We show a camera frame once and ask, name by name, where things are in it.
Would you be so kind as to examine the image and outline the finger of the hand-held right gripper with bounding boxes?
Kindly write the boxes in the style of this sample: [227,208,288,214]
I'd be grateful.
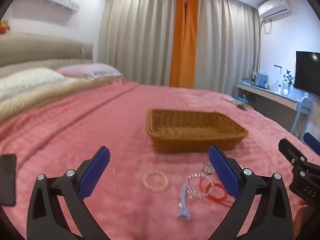
[279,139,309,178]
[304,133,320,155]

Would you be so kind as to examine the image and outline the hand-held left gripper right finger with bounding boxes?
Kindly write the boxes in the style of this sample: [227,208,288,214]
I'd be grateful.
[209,144,293,240]

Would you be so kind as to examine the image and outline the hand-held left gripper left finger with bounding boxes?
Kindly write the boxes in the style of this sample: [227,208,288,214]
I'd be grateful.
[26,146,111,240]

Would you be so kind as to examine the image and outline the red string bracelet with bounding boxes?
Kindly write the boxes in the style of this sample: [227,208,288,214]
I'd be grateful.
[199,179,234,207]

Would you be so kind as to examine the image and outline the clear crystal bracelet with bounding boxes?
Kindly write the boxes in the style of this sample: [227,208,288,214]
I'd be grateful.
[185,172,214,200]

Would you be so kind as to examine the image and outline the clear bead bracelet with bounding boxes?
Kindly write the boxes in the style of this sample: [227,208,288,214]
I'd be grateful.
[143,170,168,193]

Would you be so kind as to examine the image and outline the light blue hair clip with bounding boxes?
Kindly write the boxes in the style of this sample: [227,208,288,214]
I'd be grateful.
[174,183,192,219]

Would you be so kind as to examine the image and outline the brown woven basket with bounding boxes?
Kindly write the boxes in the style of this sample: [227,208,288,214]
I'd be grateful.
[146,109,248,153]

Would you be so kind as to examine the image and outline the person's right hand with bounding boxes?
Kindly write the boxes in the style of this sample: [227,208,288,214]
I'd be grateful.
[294,200,308,239]

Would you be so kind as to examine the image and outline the light blue chair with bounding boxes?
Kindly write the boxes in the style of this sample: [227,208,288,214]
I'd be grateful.
[290,97,314,137]

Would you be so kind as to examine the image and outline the white desk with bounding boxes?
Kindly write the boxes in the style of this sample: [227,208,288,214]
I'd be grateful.
[236,80,300,130]

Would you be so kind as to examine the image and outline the pink blanket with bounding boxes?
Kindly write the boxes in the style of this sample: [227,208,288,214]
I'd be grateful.
[0,81,320,240]

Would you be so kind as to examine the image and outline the white vase with flowers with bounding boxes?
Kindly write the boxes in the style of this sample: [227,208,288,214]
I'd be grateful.
[282,69,295,96]

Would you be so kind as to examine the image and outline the pile of hair clips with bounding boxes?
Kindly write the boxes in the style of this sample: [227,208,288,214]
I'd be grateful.
[226,94,254,111]

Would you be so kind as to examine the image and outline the black television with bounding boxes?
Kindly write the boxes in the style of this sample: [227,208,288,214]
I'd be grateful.
[293,51,320,98]

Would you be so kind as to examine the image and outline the boxes on desk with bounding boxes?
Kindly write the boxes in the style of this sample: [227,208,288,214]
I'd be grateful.
[252,70,270,89]

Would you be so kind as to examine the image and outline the white desk lamp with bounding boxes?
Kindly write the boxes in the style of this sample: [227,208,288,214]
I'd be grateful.
[274,64,284,93]

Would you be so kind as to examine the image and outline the black phone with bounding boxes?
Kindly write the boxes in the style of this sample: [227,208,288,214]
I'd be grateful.
[0,154,17,207]

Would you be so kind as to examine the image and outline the beige duvet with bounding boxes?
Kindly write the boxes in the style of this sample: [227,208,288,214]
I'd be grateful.
[0,76,125,125]

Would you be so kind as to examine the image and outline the light purple pillow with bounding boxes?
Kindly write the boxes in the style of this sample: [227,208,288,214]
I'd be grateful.
[57,63,123,79]

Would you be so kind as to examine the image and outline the white dotted pillow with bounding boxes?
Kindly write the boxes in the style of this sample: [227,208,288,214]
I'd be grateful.
[0,67,75,103]

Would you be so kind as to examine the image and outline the grey curtain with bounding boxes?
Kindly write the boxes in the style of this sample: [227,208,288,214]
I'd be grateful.
[192,0,262,98]
[96,0,177,87]

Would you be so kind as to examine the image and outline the beige padded headboard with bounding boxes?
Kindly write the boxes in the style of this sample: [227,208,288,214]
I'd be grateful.
[0,32,94,74]

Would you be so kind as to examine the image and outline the orange curtain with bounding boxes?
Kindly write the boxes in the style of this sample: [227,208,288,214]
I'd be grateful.
[169,0,200,88]

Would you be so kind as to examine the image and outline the white air conditioner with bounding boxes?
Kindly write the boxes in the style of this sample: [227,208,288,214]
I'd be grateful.
[257,0,292,19]

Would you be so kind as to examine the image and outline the orange plush toy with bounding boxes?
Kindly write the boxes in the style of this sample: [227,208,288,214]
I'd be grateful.
[0,20,11,34]

